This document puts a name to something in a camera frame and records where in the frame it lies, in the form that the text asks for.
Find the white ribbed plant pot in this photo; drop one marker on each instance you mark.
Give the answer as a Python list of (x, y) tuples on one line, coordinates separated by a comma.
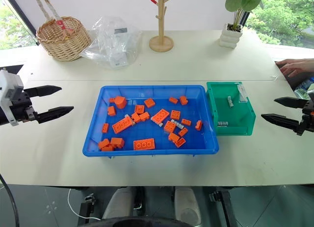
[(230, 36)]

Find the dark rounded robot base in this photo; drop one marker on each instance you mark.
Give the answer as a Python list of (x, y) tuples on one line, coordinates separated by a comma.
[(135, 222)]

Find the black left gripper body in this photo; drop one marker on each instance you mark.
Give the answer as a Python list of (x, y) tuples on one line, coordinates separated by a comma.
[(23, 109)]

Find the person's bare hand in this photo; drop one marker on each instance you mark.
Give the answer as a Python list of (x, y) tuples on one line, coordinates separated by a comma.
[(298, 66)]

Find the orange round-topped block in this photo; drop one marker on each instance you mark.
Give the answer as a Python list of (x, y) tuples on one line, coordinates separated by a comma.
[(120, 102)]

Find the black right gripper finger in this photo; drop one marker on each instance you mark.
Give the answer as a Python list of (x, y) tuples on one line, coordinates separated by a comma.
[(292, 103), (282, 121)]

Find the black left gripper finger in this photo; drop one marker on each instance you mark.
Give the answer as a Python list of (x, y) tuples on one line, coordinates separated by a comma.
[(44, 90), (52, 113)]

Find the silver robot leg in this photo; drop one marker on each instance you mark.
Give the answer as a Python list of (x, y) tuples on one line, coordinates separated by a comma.
[(117, 202), (187, 205)]

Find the green leafy plant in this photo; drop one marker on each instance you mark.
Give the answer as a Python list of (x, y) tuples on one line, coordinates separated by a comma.
[(241, 1)]

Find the black table leg frame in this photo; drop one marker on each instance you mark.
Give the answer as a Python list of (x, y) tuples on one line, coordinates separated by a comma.
[(87, 207), (224, 205)]

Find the small orange block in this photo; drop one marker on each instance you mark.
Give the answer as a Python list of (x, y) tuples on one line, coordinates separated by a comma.
[(112, 100), (173, 100), (105, 128), (135, 117), (199, 125), (180, 142), (183, 100), (149, 103), (103, 143), (111, 111), (175, 114), (183, 132), (107, 148), (144, 116), (169, 126), (173, 137), (186, 122), (117, 142), (139, 109)]

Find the clear plastic bag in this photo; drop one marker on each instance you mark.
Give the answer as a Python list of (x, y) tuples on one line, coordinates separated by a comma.
[(115, 45)]

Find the green plastic bin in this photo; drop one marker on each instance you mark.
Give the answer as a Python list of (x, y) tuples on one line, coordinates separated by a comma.
[(234, 130)]

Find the clear label card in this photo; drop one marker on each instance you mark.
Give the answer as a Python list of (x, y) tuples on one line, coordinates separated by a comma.
[(243, 93)]

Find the wooden branch stand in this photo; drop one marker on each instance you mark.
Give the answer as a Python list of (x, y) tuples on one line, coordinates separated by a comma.
[(161, 41)]

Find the clear plastic water bottle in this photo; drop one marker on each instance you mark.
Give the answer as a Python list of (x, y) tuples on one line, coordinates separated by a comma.
[(305, 88)]

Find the blue plastic tray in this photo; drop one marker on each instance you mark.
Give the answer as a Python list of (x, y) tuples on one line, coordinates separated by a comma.
[(152, 152)]

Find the orange plastic building brick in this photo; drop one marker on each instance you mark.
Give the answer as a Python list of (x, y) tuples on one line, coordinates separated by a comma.
[(160, 116)]

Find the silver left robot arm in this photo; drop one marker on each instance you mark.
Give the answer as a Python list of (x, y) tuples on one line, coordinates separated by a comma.
[(3, 117)]

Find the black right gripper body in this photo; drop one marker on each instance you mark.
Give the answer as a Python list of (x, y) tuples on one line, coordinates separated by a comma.
[(308, 119)]

